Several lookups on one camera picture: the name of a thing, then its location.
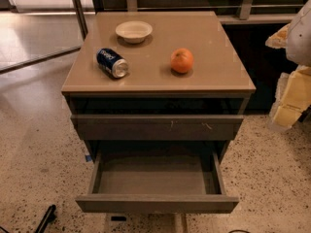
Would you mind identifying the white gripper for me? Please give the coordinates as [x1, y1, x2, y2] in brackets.
[265, 6, 311, 130]

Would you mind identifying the blue pepsi can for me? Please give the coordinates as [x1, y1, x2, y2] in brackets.
[96, 49, 129, 79]

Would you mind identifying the grey drawer cabinet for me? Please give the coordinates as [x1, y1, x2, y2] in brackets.
[62, 12, 255, 233]

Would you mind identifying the open middle drawer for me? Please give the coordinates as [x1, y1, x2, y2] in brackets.
[76, 150, 239, 214]

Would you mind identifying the closed top drawer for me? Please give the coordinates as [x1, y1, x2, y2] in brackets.
[71, 115, 243, 141]

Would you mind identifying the metal railing shelf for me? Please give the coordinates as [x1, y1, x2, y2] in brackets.
[90, 0, 311, 25]

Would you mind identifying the orange fruit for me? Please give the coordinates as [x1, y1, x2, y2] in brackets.
[170, 48, 194, 74]

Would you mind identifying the white bowl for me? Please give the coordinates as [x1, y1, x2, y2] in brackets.
[116, 20, 153, 44]

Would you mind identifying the blue tape piece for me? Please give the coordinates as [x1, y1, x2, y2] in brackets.
[85, 155, 92, 162]

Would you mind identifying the black object on floor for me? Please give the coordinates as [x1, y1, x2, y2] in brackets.
[35, 205, 56, 233]

